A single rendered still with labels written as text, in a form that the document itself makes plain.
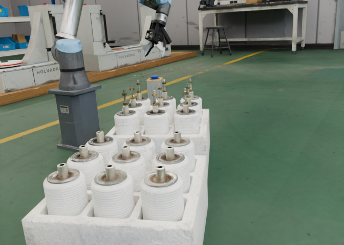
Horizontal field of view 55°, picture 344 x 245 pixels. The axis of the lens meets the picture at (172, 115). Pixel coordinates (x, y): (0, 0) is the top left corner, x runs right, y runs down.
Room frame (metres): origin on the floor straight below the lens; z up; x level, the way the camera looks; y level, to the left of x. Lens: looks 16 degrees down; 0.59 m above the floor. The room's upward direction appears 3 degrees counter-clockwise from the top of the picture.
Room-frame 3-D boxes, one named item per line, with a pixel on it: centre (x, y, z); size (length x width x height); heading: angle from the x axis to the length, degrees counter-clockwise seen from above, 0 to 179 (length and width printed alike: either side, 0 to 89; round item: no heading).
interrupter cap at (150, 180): (0.68, 0.03, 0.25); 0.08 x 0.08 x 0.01
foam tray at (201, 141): (1.36, 0.04, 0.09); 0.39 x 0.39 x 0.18; 81
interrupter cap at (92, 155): (0.84, 0.24, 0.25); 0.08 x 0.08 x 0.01
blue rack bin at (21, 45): (6.15, 2.64, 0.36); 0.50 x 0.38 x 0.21; 58
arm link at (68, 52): (1.64, 0.47, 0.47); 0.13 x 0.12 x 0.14; 28
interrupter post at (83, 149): (0.84, 0.24, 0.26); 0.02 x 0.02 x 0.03
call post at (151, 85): (1.66, 0.08, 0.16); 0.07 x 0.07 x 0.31; 81
